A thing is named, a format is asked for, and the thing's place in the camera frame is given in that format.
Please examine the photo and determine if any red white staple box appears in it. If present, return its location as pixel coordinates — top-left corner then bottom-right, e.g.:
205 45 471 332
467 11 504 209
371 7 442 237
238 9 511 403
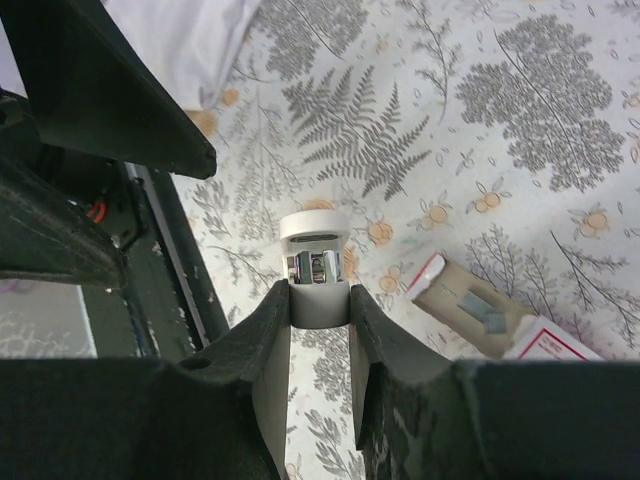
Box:
406 253 601 361

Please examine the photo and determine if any staple strip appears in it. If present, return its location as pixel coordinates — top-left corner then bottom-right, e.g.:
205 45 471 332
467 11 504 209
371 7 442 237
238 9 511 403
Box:
458 291 507 334

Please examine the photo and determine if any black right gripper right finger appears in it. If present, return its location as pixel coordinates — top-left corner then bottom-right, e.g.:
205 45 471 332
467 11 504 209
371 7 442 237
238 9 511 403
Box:
349 286 639 479

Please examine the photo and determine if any floral patterned table mat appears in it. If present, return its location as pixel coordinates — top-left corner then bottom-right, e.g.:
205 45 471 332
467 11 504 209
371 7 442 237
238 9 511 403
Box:
174 0 640 480

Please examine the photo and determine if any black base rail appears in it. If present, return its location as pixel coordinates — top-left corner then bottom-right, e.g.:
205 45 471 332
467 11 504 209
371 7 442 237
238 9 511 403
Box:
79 164 229 361

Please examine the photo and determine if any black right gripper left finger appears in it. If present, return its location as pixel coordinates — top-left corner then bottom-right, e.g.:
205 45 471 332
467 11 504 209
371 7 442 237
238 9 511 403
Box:
1 285 290 479

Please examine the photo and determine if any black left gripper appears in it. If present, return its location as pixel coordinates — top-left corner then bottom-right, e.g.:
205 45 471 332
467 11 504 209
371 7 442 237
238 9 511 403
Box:
1 1 217 289

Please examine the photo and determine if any white cloth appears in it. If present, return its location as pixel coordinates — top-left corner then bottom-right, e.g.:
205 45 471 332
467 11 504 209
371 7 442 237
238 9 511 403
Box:
0 0 261 111

